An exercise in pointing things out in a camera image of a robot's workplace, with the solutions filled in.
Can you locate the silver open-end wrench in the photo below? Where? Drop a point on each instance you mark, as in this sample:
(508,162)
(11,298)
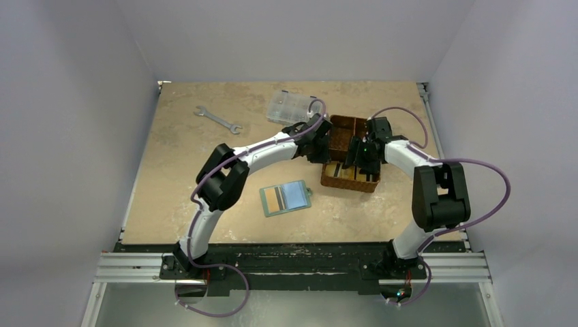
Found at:
(202,111)

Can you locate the brown woven basket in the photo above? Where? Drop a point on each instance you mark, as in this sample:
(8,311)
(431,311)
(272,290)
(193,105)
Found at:
(345,127)

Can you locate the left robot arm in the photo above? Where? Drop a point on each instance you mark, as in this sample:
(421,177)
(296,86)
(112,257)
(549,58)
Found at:
(221,181)

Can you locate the clear plastic organizer box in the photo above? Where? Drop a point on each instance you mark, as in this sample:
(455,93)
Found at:
(286,108)

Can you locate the aluminium frame rail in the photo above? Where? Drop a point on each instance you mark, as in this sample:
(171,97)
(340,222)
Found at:
(466,267)

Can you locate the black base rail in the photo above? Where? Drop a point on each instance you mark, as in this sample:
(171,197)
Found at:
(336,267)

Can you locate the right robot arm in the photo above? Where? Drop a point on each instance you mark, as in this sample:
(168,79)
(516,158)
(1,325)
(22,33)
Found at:
(440,198)

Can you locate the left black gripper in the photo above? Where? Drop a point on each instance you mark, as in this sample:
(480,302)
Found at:
(324,158)

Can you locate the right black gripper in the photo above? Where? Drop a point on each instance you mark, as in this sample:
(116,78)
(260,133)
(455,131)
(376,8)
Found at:
(361,158)

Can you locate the gold credit card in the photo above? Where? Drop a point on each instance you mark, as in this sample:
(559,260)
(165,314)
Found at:
(274,199)

